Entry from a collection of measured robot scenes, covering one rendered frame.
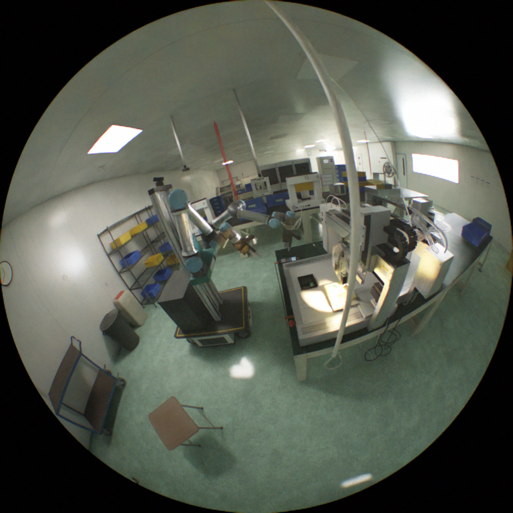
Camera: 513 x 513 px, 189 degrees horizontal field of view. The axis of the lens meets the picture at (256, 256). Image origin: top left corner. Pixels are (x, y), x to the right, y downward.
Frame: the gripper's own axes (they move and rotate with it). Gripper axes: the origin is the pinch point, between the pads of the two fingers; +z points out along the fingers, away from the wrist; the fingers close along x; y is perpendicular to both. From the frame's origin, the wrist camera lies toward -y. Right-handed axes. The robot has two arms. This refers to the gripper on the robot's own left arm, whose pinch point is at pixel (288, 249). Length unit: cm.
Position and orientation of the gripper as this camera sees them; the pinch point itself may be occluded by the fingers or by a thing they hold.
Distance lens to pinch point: 145.2
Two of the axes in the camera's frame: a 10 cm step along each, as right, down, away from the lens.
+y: -10.0, -0.6, 0.7
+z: -0.1, 8.5, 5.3
